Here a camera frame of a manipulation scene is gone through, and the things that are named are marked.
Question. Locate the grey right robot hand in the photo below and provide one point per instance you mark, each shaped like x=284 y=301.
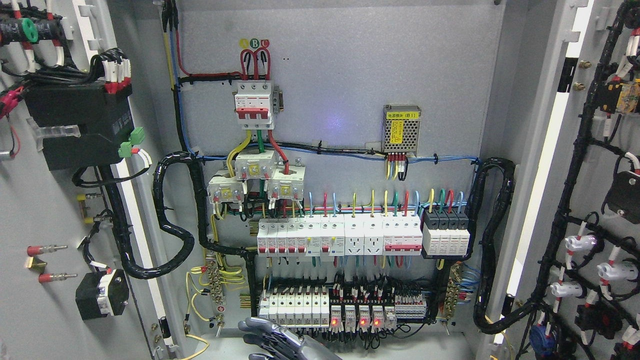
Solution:
x=281 y=343

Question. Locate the grey cabinet door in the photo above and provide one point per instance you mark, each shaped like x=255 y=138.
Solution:
x=40 y=215
x=562 y=254

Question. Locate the lower row white breakers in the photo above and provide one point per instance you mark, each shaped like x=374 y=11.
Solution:
x=296 y=308

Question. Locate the row of relay modules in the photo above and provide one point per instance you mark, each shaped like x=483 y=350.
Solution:
x=354 y=318

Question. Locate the brass ground bar left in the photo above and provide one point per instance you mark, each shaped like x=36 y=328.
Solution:
x=214 y=263

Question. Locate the brass ground bar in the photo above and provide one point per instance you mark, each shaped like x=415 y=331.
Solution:
x=214 y=263
x=452 y=291

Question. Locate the row of small breakers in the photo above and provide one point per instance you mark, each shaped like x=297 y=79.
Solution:
x=311 y=236

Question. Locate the white twin socket module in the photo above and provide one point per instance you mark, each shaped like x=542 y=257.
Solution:
x=364 y=235

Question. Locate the white current transformer right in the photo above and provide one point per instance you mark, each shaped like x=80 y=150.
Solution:
x=286 y=186

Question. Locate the white current transformer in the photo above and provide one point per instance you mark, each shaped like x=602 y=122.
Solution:
x=223 y=188
x=286 y=186
x=255 y=165

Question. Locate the white current transformer left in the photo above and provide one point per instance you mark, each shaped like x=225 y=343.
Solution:
x=223 y=188

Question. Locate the white red four-pole breaker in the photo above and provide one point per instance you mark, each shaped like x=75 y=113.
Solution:
x=402 y=235

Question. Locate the white current transformer middle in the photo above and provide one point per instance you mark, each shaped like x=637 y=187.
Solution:
x=255 y=165

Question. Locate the brass ground bar right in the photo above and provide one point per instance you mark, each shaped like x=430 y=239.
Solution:
x=452 y=291

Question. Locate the black surge protector block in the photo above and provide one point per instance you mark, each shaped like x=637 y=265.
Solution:
x=445 y=235

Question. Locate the white red main breaker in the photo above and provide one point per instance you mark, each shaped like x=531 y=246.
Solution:
x=257 y=102

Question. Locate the perforated metal power supply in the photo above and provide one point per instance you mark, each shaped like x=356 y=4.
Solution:
x=400 y=128

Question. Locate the black digital power meter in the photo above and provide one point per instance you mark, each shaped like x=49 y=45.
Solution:
x=96 y=123

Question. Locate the white rotary selector switch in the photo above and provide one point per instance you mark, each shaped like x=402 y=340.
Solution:
x=102 y=293

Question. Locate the yellow terminal post pair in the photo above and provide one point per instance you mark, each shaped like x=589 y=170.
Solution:
x=36 y=264

